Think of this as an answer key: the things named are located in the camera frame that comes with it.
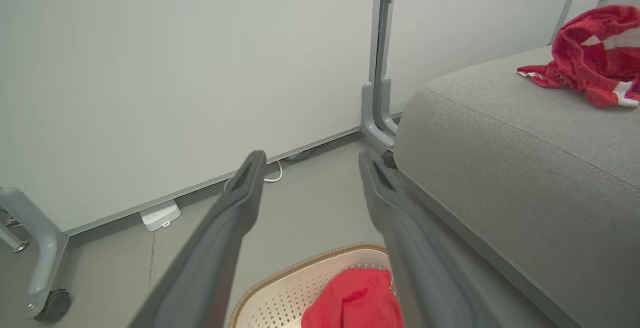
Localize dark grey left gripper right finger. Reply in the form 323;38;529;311
358;150;501;328

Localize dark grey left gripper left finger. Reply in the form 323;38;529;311
127;150;268;328

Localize red knit sweater white stripes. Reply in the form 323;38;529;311
516;4;640;109

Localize grey fabric sofa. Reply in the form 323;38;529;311
392;45;640;328

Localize plain red garment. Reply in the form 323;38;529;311
301;267;405;328

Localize white perforated laundry basket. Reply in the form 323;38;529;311
227;242;401;328

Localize grey partition foot with caster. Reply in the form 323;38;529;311
0;187;70;319

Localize black caster wheel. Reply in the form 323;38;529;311
34;289;72;323

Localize large white partition panel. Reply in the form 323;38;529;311
0;0;377;236

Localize silver metal leg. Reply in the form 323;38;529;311
0;217;29;254

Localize white looped cable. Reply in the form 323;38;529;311
222;160;284;192

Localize dark cable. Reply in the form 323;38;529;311
286;148;317;162

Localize grey partition post foot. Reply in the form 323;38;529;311
360;0;402;150

